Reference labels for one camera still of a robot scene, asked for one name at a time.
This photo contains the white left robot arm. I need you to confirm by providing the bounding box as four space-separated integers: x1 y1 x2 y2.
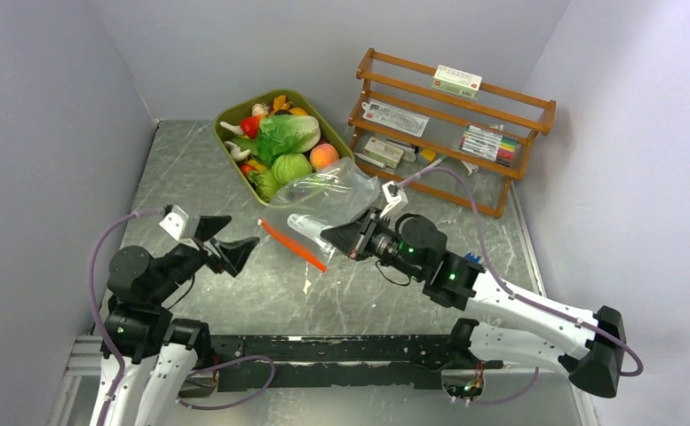
87 205 260 425

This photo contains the olive green plastic bin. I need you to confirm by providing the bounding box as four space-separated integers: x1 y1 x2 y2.
214 89 354 205

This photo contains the clear zip bag orange zipper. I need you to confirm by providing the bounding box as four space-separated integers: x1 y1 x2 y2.
258 157 381 272

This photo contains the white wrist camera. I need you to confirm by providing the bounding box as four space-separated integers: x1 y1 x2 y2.
159 205 191 241
379 181 408 220

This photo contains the white box on top shelf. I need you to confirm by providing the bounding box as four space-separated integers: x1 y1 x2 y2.
431 65 482 100

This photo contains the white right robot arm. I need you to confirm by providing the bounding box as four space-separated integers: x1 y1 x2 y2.
321 209 626 398

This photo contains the napa cabbage toy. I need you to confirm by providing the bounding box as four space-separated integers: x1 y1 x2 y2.
256 115 321 164

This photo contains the wooden shelf rack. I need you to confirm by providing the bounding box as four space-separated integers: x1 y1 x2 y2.
348 48 557 218

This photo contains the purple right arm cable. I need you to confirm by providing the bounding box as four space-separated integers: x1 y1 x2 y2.
397 164 645 408

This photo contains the white pen on table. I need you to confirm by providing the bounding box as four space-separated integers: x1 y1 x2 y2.
418 155 448 176

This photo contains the white mushroom toy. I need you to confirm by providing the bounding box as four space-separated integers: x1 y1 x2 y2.
223 141 252 162

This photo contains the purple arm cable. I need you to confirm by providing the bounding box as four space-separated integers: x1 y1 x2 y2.
397 164 645 408
88 207 276 426

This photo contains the small white green box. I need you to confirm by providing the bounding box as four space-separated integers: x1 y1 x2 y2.
362 137 404 169

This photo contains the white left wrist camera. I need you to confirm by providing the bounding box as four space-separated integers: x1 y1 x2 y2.
159 205 191 241

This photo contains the peach toy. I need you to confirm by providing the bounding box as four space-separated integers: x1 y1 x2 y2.
309 143 340 171

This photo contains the round green cabbage toy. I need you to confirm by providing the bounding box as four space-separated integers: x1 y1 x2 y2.
272 154 313 185

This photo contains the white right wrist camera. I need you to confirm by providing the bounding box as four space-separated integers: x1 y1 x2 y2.
379 181 408 220

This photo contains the flat packaged stationery card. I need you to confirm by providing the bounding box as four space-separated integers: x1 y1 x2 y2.
361 100 430 138

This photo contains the green leafy vegetable toy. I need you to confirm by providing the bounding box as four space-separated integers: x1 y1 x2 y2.
247 170 282 202

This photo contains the coloured marker pen set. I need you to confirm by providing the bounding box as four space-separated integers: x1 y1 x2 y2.
459 124 519 167

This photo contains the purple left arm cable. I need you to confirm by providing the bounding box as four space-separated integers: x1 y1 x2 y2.
88 207 276 426

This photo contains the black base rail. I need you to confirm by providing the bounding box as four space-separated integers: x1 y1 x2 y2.
179 335 472 398

